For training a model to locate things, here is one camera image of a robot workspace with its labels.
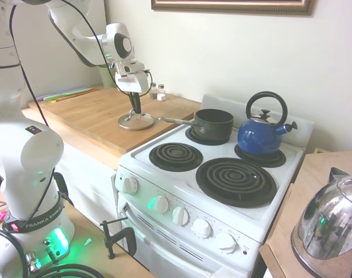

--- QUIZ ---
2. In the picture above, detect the white oven door handle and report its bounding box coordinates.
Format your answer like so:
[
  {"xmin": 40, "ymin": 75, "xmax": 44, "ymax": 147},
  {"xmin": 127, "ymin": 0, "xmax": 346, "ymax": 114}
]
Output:
[{"xmin": 118, "ymin": 201, "xmax": 153, "ymax": 247}]

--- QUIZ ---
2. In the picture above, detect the black burner under blue kettle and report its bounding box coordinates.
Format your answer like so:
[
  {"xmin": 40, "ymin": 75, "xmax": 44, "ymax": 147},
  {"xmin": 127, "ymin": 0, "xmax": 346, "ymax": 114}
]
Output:
[{"xmin": 234, "ymin": 143, "xmax": 287, "ymax": 169}]

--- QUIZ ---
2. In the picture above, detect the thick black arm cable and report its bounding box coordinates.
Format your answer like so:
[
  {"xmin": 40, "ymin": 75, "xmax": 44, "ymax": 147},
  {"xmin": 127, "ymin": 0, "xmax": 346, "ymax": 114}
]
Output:
[{"xmin": 8, "ymin": 4, "xmax": 51, "ymax": 128}]

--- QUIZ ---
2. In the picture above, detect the white electric stove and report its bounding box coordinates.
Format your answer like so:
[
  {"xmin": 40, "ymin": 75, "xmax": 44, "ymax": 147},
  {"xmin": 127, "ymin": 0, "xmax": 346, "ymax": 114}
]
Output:
[{"xmin": 113, "ymin": 93, "xmax": 315, "ymax": 278}]

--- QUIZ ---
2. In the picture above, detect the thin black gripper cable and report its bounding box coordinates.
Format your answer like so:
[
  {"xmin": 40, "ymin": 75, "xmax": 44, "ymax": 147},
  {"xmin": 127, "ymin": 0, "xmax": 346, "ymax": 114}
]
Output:
[{"xmin": 58, "ymin": 0, "xmax": 153, "ymax": 98}]

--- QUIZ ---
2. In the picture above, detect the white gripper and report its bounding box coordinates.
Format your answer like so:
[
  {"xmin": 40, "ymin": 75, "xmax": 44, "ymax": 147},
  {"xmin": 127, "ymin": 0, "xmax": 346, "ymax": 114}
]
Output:
[{"xmin": 115, "ymin": 71, "xmax": 149, "ymax": 115}]

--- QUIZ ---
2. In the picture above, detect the black C-clamp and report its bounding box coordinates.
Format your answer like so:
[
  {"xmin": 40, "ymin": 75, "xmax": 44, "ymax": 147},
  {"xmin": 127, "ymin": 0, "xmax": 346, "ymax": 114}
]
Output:
[{"xmin": 101, "ymin": 219, "xmax": 137, "ymax": 260}]

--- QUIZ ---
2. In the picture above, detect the white kitchen cabinet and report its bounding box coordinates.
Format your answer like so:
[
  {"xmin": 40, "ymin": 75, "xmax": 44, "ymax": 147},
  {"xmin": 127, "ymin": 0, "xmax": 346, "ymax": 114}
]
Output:
[{"xmin": 59, "ymin": 141, "xmax": 119, "ymax": 232}]

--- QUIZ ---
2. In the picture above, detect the blue stovetop kettle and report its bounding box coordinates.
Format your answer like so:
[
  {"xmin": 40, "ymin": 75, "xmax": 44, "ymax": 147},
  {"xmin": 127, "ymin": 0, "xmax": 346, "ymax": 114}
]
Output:
[{"xmin": 236, "ymin": 91, "xmax": 298, "ymax": 160}]

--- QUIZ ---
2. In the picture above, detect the white stove knob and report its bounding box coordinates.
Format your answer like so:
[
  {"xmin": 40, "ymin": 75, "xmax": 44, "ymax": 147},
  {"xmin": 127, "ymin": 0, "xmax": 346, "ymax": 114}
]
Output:
[
  {"xmin": 215, "ymin": 231, "xmax": 239, "ymax": 251},
  {"xmin": 151, "ymin": 195, "xmax": 170, "ymax": 214},
  {"xmin": 121, "ymin": 173, "xmax": 140, "ymax": 194},
  {"xmin": 191, "ymin": 218, "xmax": 213, "ymax": 239},
  {"xmin": 172, "ymin": 207, "xmax": 190, "ymax": 226}
]

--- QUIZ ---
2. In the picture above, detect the dark grey saucepan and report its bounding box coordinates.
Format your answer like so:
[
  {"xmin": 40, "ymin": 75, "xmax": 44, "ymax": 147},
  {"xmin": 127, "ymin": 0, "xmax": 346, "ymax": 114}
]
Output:
[{"xmin": 157, "ymin": 108, "xmax": 234, "ymax": 141}]

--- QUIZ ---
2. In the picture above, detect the green plastic knife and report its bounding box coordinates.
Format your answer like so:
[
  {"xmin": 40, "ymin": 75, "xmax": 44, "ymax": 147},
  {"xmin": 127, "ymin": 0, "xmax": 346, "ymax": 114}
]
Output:
[{"xmin": 43, "ymin": 87, "xmax": 94, "ymax": 103}]

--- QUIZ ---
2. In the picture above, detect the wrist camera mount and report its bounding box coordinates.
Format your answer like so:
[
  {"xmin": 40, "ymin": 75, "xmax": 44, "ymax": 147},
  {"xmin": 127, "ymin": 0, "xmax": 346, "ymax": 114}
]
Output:
[{"xmin": 117, "ymin": 60, "xmax": 146, "ymax": 76}]

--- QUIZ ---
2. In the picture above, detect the large black coil burner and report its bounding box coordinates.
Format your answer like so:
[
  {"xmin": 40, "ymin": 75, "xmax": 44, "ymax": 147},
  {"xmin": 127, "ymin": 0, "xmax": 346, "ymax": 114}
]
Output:
[{"xmin": 195, "ymin": 158, "xmax": 277, "ymax": 208}]

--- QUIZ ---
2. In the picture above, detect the gold framed painting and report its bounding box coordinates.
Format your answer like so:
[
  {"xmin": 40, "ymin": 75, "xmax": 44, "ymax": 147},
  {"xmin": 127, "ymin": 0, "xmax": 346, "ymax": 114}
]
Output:
[{"xmin": 151, "ymin": 0, "xmax": 317, "ymax": 16}]

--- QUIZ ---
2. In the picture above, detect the black burner under saucepan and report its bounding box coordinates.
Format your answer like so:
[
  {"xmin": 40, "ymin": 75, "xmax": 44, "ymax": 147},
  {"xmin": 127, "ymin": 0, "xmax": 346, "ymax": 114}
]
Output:
[{"xmin": 185, "ymin": 126, "xmax": 232, "ymax": 146}]

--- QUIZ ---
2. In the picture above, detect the glass pot lid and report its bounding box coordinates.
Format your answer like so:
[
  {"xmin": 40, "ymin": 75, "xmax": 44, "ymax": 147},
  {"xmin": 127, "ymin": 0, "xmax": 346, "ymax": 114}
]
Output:
[{"xmin": 118, "ymin": 108, "xmax": 156, "ymax": 131}]

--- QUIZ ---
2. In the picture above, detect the glass salt shaker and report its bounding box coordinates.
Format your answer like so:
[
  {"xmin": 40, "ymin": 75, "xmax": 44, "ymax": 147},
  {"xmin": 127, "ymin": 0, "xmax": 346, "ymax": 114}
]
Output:
[{"xmin": 157, "ymin": 83, "xmax": 167, "ymax": 103}]

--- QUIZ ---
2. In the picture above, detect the thick black base cable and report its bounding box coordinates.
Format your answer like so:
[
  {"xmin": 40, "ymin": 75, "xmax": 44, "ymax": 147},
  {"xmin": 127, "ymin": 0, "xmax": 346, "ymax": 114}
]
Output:
[
  {"xmin": 31, "ymin": 263, "xmax": 108, "ymax": 278},
  {"xmin": 0, "ymin": 226, "xmax": 31, "ymax": 278}
]

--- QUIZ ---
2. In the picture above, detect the shiny steel electric kettle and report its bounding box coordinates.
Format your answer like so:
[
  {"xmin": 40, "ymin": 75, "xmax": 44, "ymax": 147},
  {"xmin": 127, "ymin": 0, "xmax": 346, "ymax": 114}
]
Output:
[{"xmin": 291, "ymin": 167, "xmax": 352, "ymax": 270}]

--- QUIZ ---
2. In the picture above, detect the pale green cup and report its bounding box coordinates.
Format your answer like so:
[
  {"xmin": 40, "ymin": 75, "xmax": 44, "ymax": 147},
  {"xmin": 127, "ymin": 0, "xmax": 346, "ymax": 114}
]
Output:
[{"xmin": 99, "ymin": 62, "xmax": 119, "ymax": 89}]

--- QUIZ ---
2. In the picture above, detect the small black coil burner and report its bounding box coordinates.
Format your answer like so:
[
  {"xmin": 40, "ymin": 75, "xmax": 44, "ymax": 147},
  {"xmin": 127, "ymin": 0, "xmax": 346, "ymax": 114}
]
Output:
[{"xmin": 149, "ymin": 142, "xmax": 203, "ymax": 172}]

